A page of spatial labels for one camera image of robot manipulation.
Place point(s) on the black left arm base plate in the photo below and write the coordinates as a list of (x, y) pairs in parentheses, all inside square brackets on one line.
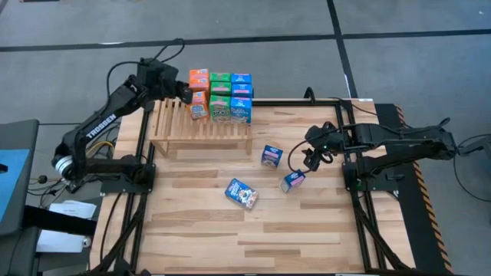
[(111, 188)]

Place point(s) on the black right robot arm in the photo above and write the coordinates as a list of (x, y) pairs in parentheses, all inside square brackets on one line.
[(406, 142)]

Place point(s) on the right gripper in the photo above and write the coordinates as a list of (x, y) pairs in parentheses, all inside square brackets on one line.
[(326, 138)]

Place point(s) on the blue Frosted Flakes box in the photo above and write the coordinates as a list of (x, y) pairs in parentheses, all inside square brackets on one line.
[(293, 180), (241, 193), (271, 157)]

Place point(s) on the wooden slatted shelf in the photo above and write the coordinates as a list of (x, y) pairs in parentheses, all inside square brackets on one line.
[(180, 122)]

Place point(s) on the grey desk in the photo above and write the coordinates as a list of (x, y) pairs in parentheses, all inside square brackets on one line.
[(19, 134)]

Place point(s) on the black desk foot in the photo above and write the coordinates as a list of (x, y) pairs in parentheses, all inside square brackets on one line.
[(57, 222)]

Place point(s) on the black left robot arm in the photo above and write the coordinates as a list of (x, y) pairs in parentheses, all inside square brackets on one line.
[(99, 122)]

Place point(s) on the white paper sheet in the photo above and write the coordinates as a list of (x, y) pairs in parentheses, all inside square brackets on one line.
[(57, 241), (73, 209)]

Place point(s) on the black mat with hazard stripes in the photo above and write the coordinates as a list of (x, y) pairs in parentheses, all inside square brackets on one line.
[(414, 230)]

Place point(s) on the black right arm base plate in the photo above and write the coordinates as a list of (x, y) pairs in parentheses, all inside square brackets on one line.
[(379, 187)]

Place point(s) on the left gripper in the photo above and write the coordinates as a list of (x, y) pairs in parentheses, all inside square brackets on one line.
[(159, 78)]

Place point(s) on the blue panel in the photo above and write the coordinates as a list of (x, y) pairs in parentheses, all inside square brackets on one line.
[(13, 184)]

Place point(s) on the black ball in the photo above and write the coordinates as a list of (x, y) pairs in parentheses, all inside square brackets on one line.
[(42, 179)]

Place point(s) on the black aluminium frame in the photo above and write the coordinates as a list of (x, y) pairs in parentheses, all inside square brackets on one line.
[(287, 103)]

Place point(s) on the blue Rice Krispies box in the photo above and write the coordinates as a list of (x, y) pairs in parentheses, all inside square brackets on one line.
[(241, 111), (241, 78), (242, 91)]

